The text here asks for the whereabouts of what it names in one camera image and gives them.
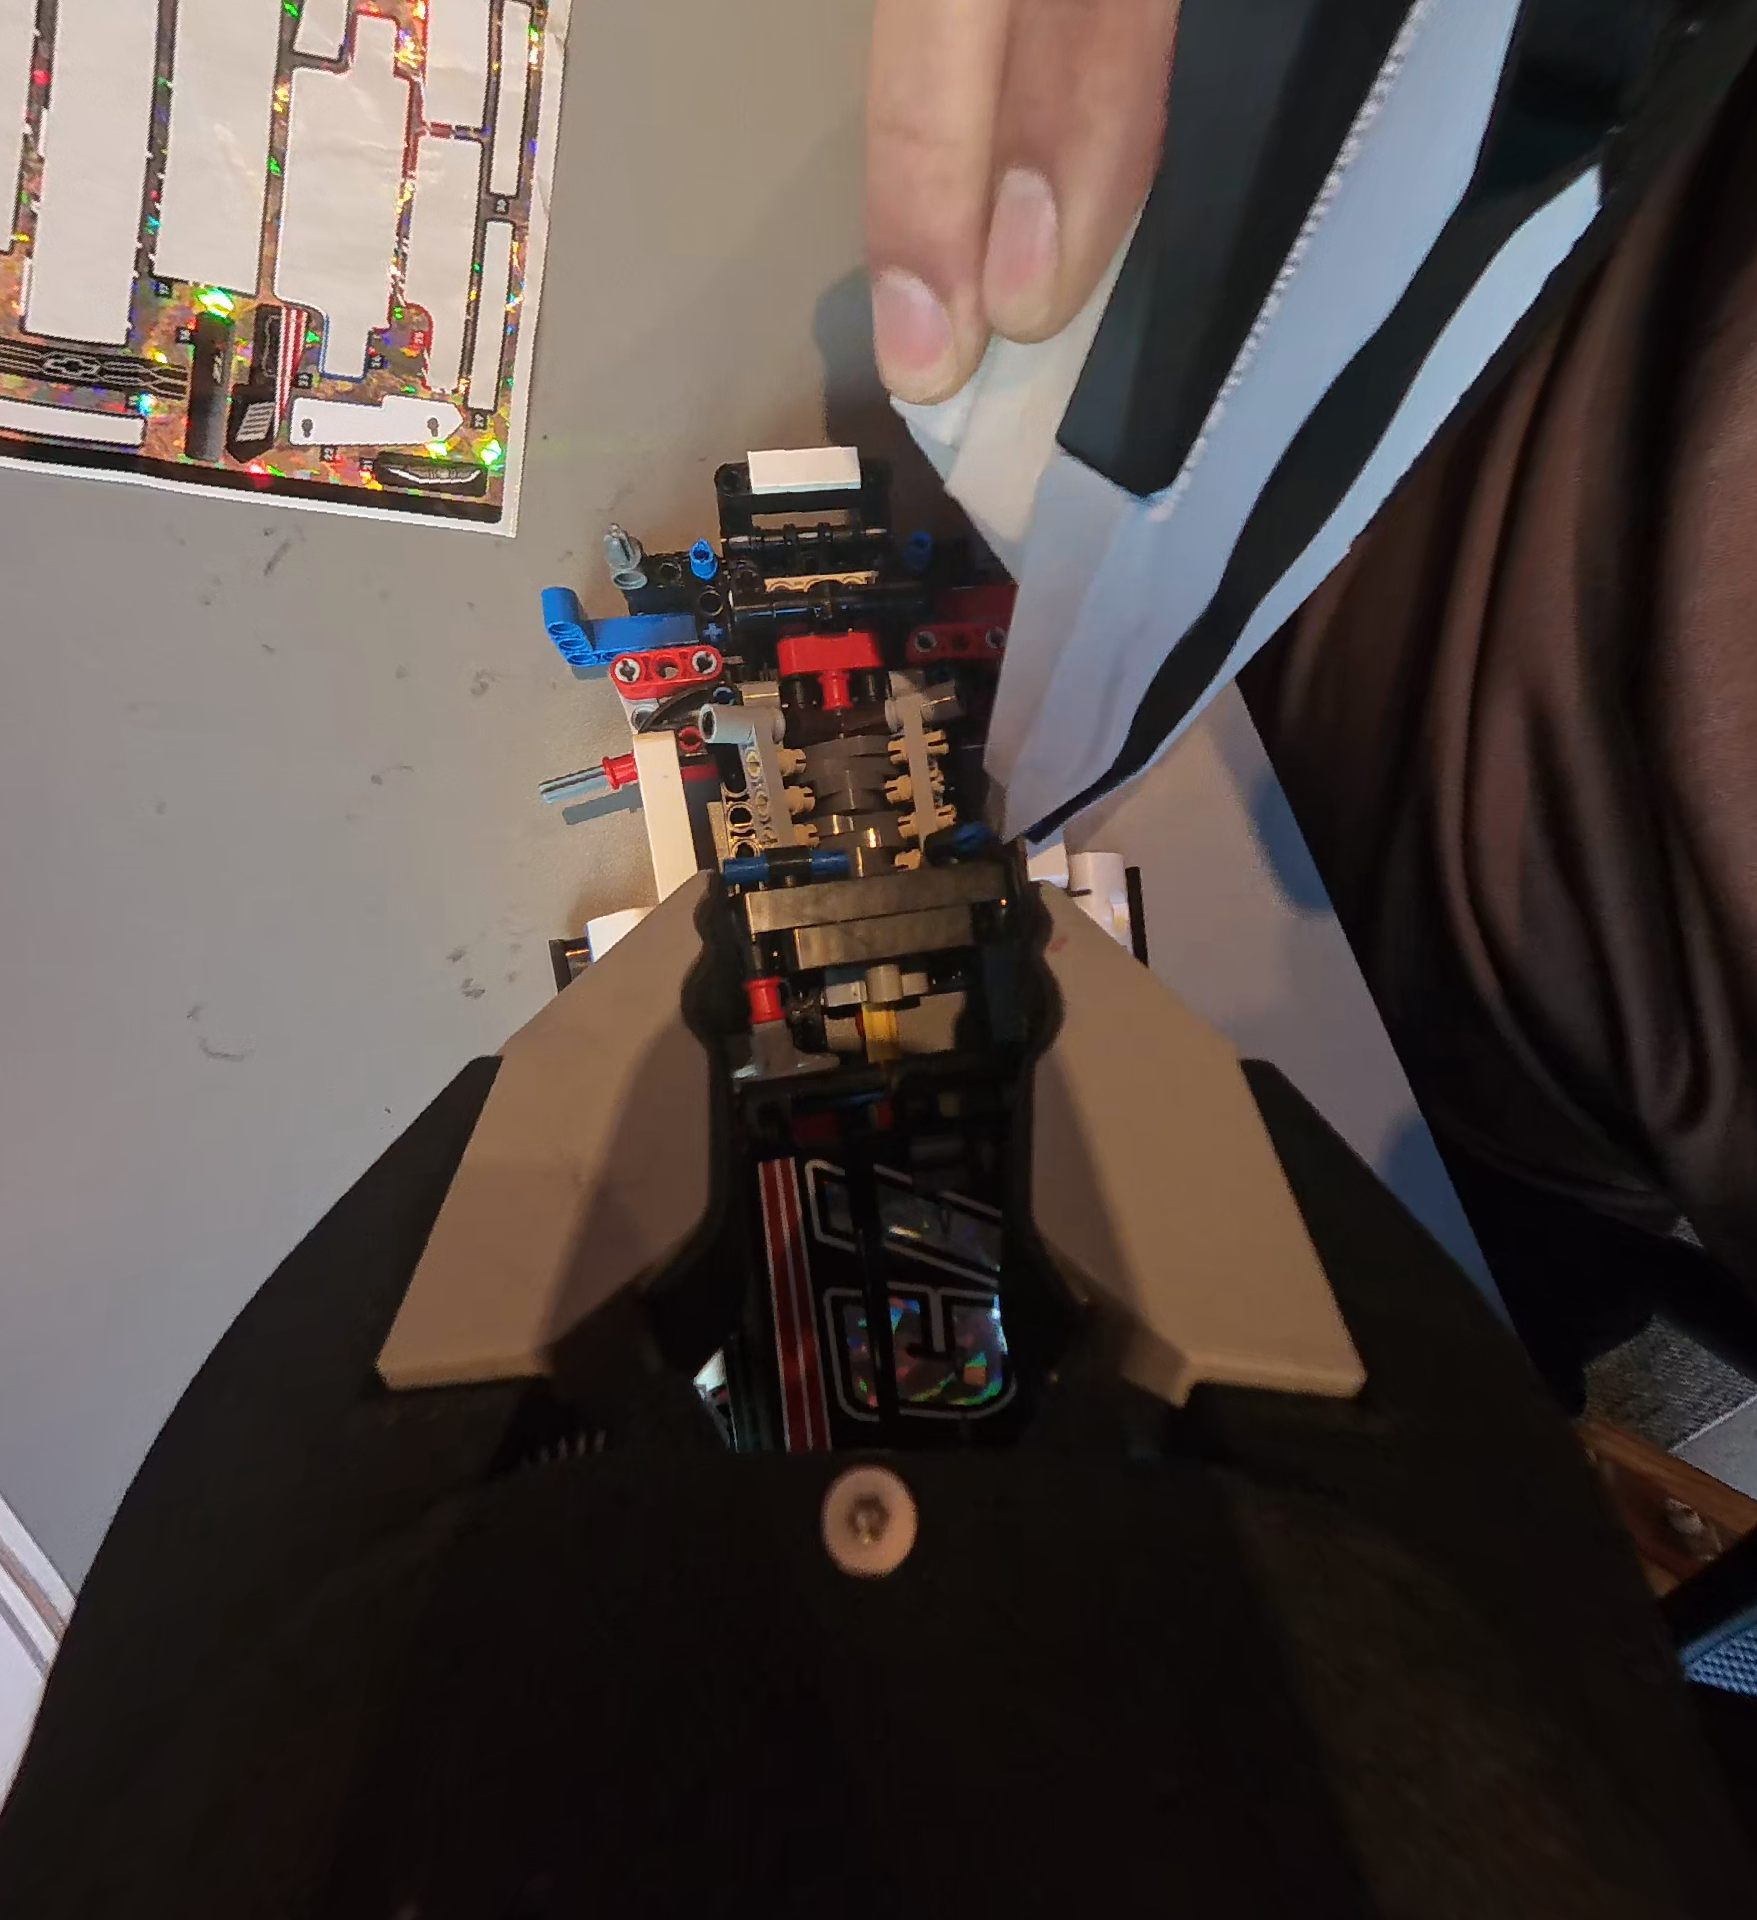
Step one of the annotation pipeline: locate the person's brown jacket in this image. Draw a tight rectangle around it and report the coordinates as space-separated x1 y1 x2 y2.
1240 0 1757 1360

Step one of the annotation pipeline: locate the holographic sticker sheet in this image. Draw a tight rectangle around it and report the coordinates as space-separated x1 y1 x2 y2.
0 0 574 539

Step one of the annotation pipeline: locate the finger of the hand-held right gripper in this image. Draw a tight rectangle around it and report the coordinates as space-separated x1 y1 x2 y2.
1051 162 1614 841
893 0 1533 840

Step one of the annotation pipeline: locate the person's right hand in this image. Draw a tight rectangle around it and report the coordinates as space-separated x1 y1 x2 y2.
866 0 1182 408

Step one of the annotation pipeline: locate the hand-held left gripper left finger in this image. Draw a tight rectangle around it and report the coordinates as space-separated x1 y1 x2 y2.
373 875 723 1391

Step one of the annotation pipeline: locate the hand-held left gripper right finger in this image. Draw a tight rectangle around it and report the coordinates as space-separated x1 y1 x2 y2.
1025 883 1371 1408

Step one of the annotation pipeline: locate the grey desk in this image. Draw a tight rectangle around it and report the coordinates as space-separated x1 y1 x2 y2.
0 0 1511 1592

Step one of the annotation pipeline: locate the toy brick race car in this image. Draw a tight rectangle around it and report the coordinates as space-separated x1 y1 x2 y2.
541 443 1157 1460

